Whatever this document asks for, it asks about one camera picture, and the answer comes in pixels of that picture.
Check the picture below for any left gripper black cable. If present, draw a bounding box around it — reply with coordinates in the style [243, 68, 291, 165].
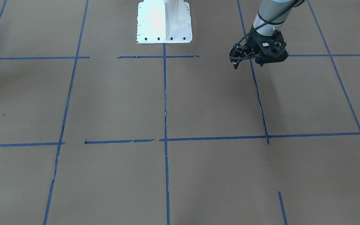
[230, 0, 302, 63]

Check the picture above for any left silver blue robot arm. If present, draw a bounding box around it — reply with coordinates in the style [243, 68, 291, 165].
[246, 0, 304, 67]

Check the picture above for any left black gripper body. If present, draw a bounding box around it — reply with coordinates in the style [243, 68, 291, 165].
[248, 30, 289, 67]

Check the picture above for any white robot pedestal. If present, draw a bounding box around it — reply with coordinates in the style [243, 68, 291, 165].
[136, 0, 193, 44]

